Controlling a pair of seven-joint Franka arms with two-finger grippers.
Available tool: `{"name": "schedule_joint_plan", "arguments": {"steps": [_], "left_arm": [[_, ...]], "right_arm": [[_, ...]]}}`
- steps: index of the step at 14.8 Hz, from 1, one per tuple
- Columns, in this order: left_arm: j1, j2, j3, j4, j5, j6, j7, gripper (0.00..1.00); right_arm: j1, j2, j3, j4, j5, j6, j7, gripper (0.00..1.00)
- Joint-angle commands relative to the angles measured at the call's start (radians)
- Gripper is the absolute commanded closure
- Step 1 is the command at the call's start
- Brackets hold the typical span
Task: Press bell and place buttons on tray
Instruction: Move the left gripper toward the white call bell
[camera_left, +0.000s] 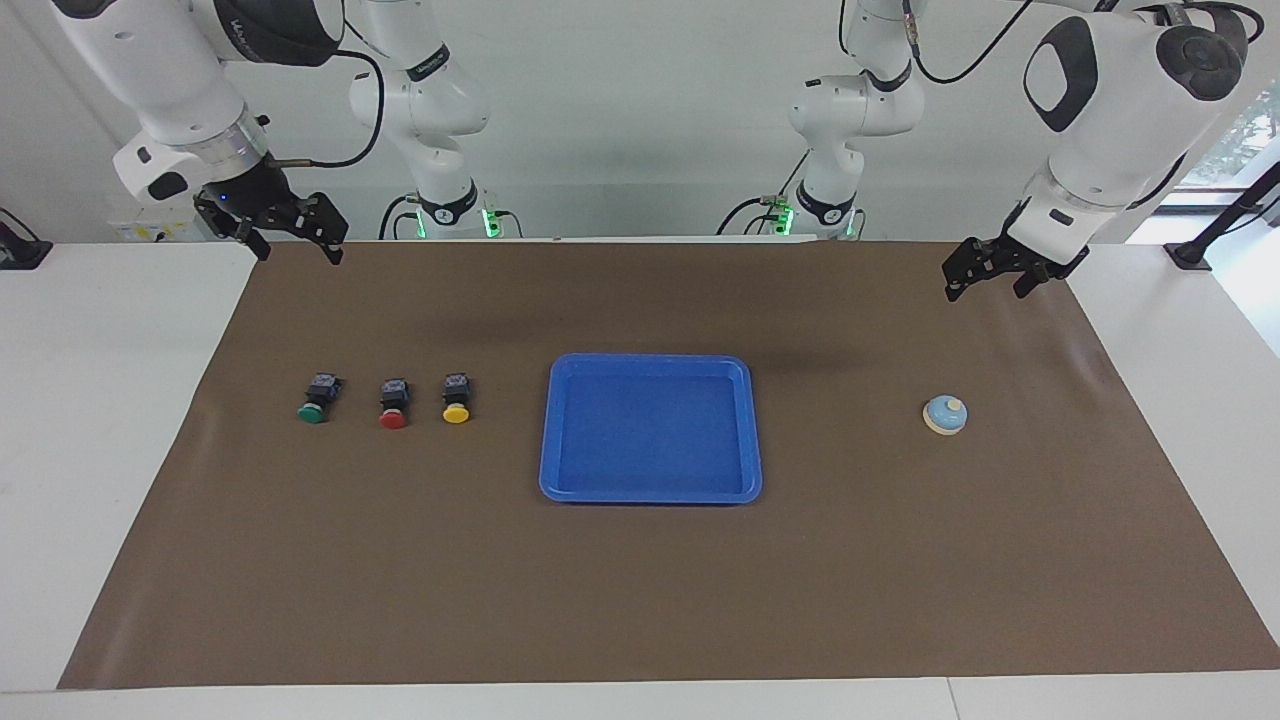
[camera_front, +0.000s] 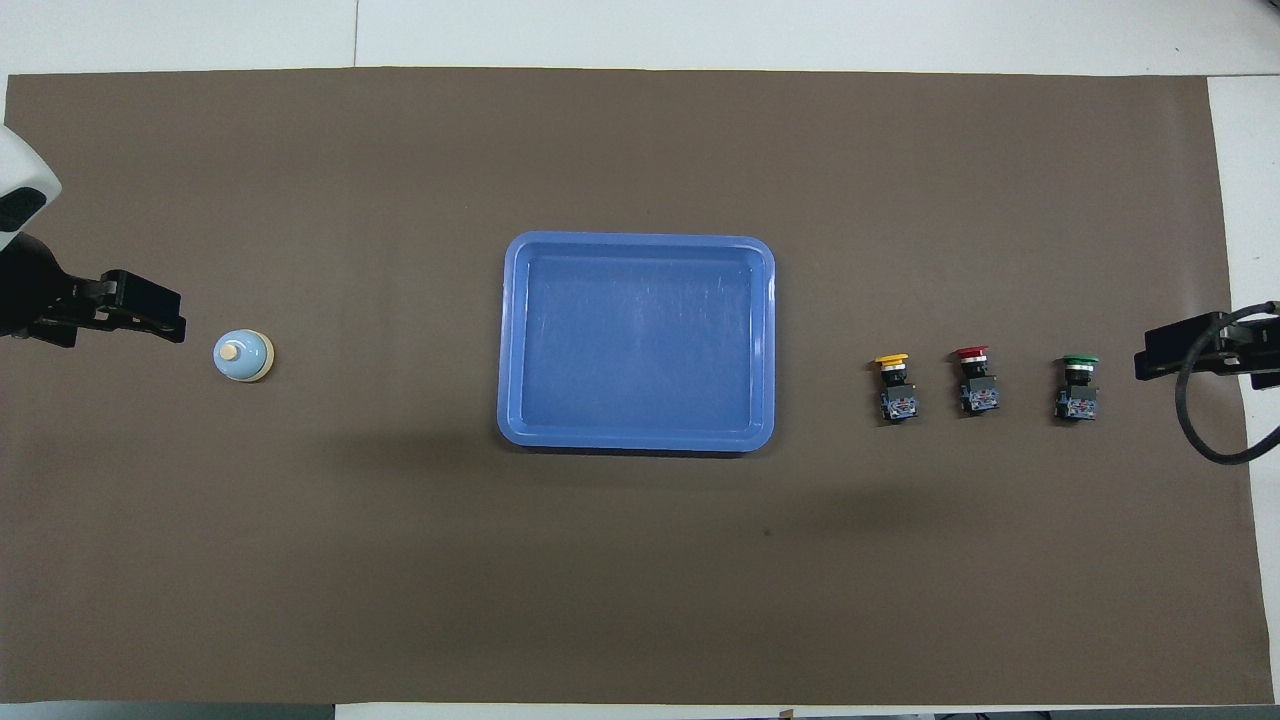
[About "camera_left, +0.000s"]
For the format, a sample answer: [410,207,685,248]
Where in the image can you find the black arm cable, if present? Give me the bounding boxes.
[905,0,1266,86]
[268,48,387,169]

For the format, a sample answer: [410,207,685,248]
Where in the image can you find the white wall socket box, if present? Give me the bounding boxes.
[110,215,201,243]

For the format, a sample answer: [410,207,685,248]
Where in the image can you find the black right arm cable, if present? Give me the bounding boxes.
[268,48,387,169]

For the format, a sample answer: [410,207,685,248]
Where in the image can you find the black camera stand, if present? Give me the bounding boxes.
[1163,160,1280,271]

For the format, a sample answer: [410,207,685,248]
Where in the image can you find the light blue desk bell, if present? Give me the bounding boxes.
[922,395,969,438]

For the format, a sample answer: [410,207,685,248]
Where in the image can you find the black table clamp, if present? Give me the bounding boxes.
[0,208,53,271]

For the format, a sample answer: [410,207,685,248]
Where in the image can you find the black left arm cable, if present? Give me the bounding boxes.
[905,0,1266,86]

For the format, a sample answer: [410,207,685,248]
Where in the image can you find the black base cable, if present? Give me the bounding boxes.
[716,150,811,238]
[378,193,421,241]

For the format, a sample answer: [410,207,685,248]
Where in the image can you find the blue plastic tray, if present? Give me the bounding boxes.
[538,353,764,506]

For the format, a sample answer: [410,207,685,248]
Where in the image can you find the brown table mat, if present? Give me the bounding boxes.
[57,240,1280,691]

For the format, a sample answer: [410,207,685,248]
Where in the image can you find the window with green foliage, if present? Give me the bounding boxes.
[1180,85,1280,191]

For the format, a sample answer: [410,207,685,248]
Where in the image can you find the green push button switch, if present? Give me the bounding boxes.
[297,373,344,425]

